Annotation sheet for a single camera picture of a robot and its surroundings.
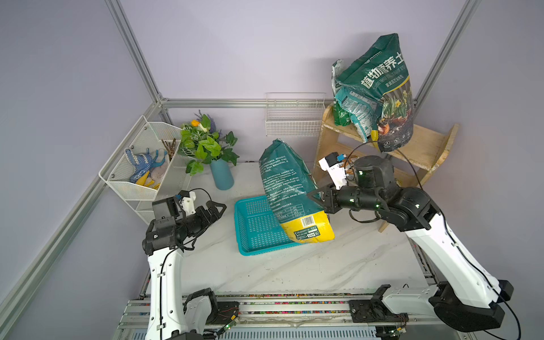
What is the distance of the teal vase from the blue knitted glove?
0.28 m

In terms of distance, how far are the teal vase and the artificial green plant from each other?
0.31 ft

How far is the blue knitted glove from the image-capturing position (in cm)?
71

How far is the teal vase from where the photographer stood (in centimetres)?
98

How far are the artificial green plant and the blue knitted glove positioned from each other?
0.14 meters

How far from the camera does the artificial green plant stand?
800mm
